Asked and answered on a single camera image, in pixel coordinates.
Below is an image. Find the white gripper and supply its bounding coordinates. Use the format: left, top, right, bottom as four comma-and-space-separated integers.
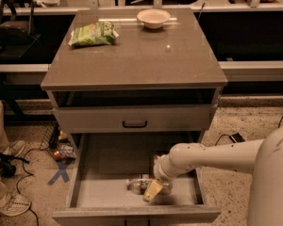
142, 154, 176, 202

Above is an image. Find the clear plastic water bottle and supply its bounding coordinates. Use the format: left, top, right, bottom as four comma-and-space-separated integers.
126, 174, 173, 195

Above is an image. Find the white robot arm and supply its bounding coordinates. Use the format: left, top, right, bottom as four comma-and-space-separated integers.
143, 126, 283, 226

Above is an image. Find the open grey middle drawer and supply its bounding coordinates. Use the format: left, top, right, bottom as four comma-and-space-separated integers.
52, 132, 221, 226

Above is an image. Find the closed grey upper drawer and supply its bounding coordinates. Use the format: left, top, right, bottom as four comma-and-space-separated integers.
54, 105, 217, 134

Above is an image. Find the grey cabinet with counter top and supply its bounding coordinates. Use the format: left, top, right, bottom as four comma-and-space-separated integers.
42, 8, 227, 142

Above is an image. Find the black power adapter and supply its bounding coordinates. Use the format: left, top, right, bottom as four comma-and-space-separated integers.
229, 133, 245, 143

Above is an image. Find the blue tape cross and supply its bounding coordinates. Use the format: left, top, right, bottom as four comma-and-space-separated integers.
47, 158, 75, 186

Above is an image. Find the white sneaker near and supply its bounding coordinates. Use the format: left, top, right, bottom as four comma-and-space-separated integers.
0, 193, 31, 217

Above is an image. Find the white sneaker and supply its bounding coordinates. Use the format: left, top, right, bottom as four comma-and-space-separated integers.
9, 140, 25, 156
0, 193, 31, 217

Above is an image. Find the white sneaker far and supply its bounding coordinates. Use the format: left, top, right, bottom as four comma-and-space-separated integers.
9, 140, 25, 156

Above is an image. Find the green chip bag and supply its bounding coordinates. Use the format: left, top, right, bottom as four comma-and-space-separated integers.
69, 21, 118, 47

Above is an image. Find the white bowl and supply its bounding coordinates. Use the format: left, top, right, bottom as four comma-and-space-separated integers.
137, 8, 171, 29

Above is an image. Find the black chair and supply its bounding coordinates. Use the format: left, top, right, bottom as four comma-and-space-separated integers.
0, 0, 42, 60

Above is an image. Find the black drawer handle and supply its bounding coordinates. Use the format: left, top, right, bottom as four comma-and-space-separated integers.
122, 121, 148, 128

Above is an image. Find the wire basket with items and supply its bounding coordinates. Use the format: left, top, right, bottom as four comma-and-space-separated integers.
40, 121, 76, 161

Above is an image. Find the black floor cable left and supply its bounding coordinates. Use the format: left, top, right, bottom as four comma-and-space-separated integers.
14, 147, 51, 226

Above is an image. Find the black floor cable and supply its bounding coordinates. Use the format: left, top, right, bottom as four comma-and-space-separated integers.
14, 147, 51, 226
214, 101, 283, 148

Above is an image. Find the black floor cable right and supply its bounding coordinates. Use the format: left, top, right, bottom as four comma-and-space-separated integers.
214, 101, 283, 148

